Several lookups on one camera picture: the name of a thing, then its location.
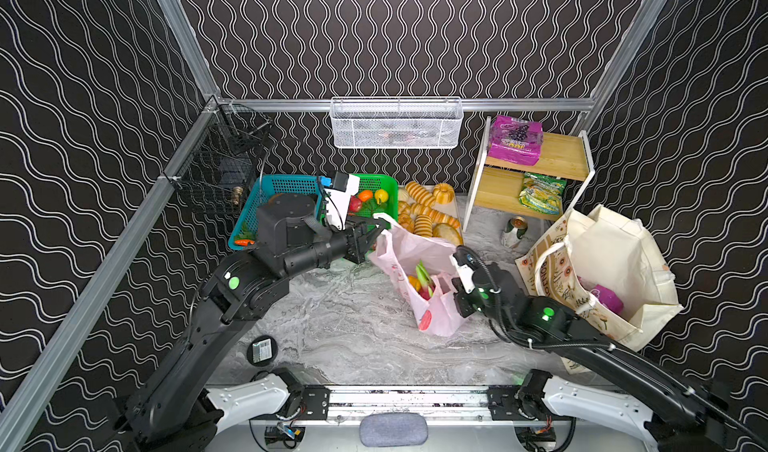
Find pink dragon fruit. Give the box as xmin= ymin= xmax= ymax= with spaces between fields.
xmin=414 ymin=261 xmax=436 ymax=300

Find pink peach plastic bag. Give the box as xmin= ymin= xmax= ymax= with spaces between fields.
xmin=368 ymin=213 xmax=465 ymax=337

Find yellow pear fruit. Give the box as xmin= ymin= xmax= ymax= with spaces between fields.
xmin=408 ymin=276 xmax=421 ymax=292

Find floral canvas tote bag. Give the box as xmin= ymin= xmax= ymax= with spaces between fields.
xmin=516 ymin=204 xmax=683 ymax=352

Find purple snack bag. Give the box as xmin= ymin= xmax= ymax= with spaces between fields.
xmin=488 ymin=115 xmax=544 ymax=166
xmin=590 ymin=284 xmax=624 ymax=314

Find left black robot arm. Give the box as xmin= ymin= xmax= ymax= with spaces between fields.
xmin=116 ymin=193 xmax=388 ymax=451

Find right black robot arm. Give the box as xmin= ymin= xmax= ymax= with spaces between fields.
xmin=452 ymin=264 xmax=767 ymax=451

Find green plastic basket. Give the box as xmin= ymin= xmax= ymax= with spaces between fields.
xmin=352 ymin=174 xmax=399 ymax=220

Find braided golden bread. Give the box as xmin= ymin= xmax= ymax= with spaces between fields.
xmin=398 ymin=214 xmax=415 ymax=233

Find yellow lemon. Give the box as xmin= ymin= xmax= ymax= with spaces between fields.
xmin=374 ymin=189 xmax=389 ymax=205

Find braided pale bread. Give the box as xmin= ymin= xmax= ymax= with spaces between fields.
xmin=398 ymin=201 xmax=412 ymax=216

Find striped long bread front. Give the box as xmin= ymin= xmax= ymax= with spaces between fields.
xmin=413 ymin=214 xmax=434 ymax=237

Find striped long bread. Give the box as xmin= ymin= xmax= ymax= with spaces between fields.
xmin=405 ymin=181 xmax=436 ymax=207
xmin=413 ymin=214 xmax=434 ymax=237
xmin=411 ymin=203 xmax=461 ymax=229

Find striped long bread back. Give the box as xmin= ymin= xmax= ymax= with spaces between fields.
xmin=405 ymin=181 xmax=436 ymax=207

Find white bread tray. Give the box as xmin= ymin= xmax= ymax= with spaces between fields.
xmin=399 ymin=185 xmax=463 ymax=237

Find striped long bread middle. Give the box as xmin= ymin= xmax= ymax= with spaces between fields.
xmin=411 ymin=203 xmax=461 ymax=229

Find large round crusty bread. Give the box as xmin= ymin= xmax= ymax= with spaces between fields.
xmin=432 ymin=223 xmax=464 ymax=246

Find green tea can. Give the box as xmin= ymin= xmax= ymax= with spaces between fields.
xmin=501 ymin=216 xmax=528 ymax=249

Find yellow pumpkin shaped bread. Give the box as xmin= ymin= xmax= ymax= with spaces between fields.
xmin=432 ymin=183 xmax=456 ymax=205

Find white wooden shelf rack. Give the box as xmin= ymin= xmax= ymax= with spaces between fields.
xmin=462 ymin=117 xmax=596 ymax=230

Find green apple tea snack bag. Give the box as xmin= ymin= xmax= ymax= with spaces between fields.
xmin=519 ymin=172 xmax=567 ymax=215

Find teal plastic basket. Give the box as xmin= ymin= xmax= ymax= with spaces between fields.
xmin=228 ymin=174 xmax=325 ymax=251

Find grey padded cushion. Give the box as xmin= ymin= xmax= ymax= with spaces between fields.
xmin=359 ymin=412 xmax=429 ymax=447

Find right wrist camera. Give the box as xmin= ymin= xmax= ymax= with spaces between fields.
xmin=451 ymin=245 xmax=480 ymax=294

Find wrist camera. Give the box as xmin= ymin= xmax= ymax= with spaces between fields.
xmin=320 ymin=172 xmax=360 ymax=230
xmin=451 ymin=245 xmax=480 ymax=294

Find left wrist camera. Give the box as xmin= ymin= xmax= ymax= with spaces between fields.
xmin=320 ymin=172 xmax=360 ymax=230

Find white wire wall basket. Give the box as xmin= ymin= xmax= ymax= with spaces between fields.
xmin=329 ymin=96 xmax=464 ymax=149

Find metal base rail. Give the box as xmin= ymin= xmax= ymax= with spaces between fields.
xmin=282 ymin=385 xmax=568 ymax=426

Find black wire wall basket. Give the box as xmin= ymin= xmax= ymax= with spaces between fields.
xmin=170 ymin=102 xmax=274 ymax=216

